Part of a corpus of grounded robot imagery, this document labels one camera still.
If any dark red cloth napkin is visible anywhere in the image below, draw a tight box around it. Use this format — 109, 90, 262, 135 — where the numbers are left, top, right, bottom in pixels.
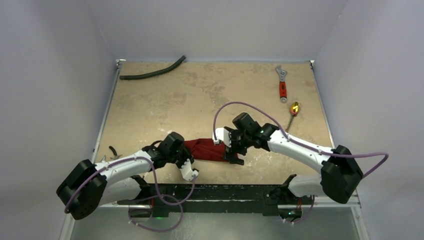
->
184, 138, 229, 163

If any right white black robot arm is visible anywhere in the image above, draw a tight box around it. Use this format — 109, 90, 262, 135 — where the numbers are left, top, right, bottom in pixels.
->
212, 112, 364, 204

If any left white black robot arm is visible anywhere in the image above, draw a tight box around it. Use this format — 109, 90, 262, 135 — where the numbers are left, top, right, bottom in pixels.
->
56, 132, 199, 220

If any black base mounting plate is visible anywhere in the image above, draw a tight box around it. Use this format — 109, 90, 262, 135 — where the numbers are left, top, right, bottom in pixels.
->
117, 184, 314, 219

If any black foam tube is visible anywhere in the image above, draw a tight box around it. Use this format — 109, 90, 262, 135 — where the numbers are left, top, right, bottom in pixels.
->
119, 55, 187, 81

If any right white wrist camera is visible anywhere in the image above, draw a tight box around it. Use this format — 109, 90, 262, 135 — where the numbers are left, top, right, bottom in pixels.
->
212, 127, 232, 147

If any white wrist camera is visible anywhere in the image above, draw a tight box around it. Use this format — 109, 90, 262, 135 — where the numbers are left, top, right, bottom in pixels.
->
212, 127, 232, 147
179, 159, 199, 182

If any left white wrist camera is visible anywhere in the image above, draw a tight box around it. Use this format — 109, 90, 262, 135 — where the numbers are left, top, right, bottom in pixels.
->
179, 159, 199, 182

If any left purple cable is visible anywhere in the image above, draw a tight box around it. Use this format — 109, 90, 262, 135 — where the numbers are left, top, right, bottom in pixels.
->
63, 156, 199, 233

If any purple cable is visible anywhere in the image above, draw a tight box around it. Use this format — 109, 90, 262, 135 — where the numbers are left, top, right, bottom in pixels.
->
212, 101, 389, 226
63, 156, 199, 233

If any adjustable wrench red handle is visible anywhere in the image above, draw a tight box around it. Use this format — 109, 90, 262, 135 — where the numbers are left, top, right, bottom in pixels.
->
275, 65, 288, 103

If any aluminium rail frame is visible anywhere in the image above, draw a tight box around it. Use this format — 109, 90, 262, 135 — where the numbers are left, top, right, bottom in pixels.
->
58, 59, 370, 240

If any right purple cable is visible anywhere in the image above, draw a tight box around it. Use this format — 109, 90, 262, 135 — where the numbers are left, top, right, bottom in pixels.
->
212, 101, 389, 226

